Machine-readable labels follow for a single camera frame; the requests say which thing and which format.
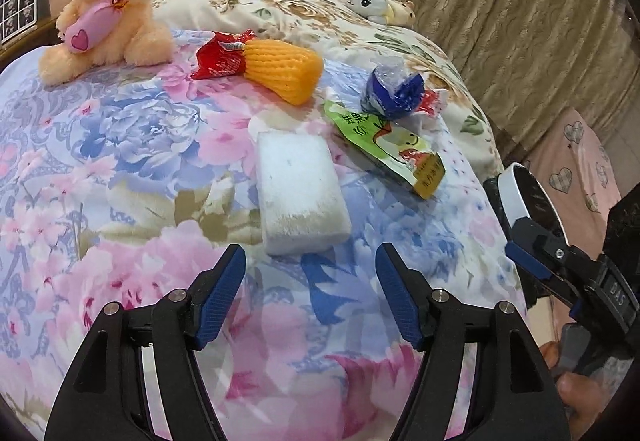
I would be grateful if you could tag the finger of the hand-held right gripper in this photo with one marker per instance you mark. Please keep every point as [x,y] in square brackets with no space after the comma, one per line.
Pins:
[530,263]
[555,253]

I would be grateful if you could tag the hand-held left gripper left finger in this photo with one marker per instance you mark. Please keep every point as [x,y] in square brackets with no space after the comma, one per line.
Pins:
[220,291]

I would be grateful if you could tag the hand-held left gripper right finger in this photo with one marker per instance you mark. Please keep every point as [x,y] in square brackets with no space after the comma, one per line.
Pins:
[400,296]

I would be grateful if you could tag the white bin with black bag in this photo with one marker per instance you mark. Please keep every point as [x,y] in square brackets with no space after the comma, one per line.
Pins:
[515,186]

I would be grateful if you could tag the white foam block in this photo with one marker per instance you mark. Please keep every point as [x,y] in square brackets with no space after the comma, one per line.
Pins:
[300,191]

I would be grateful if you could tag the green and yellow snack bag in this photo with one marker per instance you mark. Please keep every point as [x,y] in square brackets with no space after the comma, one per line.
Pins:
[380,141]

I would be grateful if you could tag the white and red plastic wrapper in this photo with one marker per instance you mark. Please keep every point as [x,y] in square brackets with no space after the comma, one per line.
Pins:
[431,103]

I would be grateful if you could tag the blue plastic wrapper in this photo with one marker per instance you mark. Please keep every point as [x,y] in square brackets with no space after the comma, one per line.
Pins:
[390,91]

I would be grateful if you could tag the orange foam fruit net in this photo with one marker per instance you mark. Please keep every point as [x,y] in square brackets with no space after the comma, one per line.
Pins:
[280,68]

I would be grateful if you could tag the red snack bag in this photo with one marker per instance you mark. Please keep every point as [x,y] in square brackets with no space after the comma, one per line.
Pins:
[217,58]

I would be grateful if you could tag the person's right hand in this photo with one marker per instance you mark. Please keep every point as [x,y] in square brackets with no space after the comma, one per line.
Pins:
[582,396]

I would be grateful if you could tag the pink heart print cloth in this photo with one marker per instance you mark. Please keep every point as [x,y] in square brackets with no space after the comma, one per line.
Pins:
[575,156]

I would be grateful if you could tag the pink floral blanket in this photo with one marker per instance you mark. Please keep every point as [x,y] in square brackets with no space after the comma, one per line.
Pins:
[125,171]

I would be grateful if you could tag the small beige bear plush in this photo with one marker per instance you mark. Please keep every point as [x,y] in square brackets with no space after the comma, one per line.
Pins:
[402,13]

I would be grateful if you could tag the beige floral duvet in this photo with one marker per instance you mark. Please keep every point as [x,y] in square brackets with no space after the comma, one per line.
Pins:
[325,21]

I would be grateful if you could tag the wooden nightstand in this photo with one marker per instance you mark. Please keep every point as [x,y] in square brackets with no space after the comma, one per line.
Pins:
[35,41]

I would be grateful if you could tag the photo grid frame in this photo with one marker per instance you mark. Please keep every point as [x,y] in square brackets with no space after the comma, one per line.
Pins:
[17,6]

